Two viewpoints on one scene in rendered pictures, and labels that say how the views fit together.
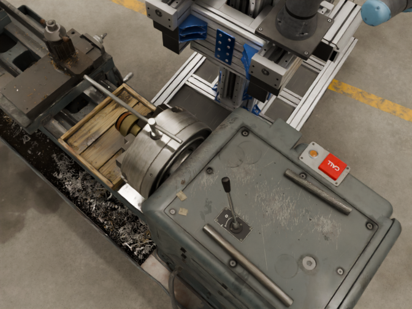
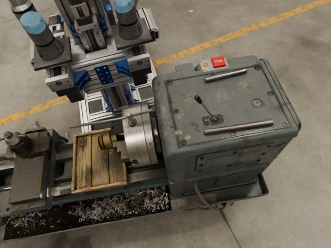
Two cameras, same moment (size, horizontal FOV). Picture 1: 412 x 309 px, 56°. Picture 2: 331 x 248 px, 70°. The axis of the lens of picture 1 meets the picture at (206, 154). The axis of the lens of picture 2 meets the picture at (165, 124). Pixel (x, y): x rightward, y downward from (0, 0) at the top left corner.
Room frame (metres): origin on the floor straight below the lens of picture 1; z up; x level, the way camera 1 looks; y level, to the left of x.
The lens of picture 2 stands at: (0.01, 0.37, 2.13)
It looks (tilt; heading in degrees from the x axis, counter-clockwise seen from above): 60 degrees down; 323
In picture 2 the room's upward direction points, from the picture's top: 9 degrees counter-clockwise
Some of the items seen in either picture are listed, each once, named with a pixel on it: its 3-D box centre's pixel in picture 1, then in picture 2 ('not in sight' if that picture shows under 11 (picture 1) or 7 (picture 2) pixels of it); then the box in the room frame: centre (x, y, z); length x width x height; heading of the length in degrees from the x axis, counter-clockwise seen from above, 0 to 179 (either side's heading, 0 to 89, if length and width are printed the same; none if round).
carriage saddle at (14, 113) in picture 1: (49, 75); (27, 170); (0.95, 0.68, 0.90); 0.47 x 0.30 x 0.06; 144
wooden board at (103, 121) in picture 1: (119, 134); (99, 158); (0.70, 0.35, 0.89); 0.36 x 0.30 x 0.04; 144
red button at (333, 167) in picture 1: (331, 167); (218, 62); (0.47, -0.36, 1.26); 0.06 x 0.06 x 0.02; 54
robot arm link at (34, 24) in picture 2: not in sight; (36, 27); (1.34, 0.14, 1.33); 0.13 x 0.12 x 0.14; 172
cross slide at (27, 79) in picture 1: (56, 71); (31, 162); (0.93, 0.64, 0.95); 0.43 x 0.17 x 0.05; 144
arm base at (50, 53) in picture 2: not in sight; (47, 45); (1.33, 0.14, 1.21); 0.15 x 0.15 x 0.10
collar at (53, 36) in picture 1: (54, 30); (12, 137); (0.98, 0.60, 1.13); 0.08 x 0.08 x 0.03
